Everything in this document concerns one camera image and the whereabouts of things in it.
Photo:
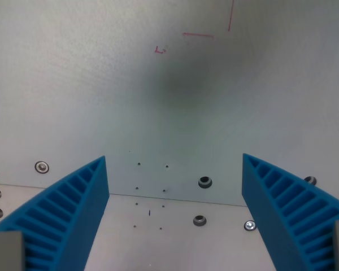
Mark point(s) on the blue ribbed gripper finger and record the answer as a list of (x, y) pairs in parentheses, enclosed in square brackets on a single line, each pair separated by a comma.
[(73, 214), (279, 214)]

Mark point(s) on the silver hex socket screw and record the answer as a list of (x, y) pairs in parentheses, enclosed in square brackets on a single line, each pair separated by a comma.
[(41, 167), (250, 225)]

